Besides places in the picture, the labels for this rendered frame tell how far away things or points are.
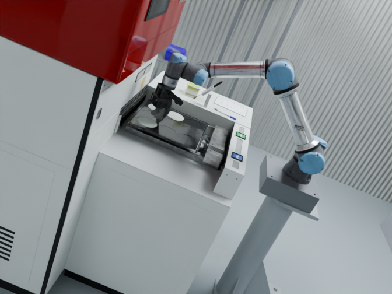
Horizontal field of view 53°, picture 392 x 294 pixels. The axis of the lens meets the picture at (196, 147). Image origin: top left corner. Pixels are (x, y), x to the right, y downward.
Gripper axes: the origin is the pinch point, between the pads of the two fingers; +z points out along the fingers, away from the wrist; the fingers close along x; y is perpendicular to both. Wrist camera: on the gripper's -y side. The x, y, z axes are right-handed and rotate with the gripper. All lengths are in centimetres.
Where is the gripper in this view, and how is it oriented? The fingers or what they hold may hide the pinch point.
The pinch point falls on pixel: (159, 120)
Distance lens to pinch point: 198.9
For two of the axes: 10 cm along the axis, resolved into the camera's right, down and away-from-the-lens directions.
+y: -7.8, 0.0, -6.3
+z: -3.5, 8.3, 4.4
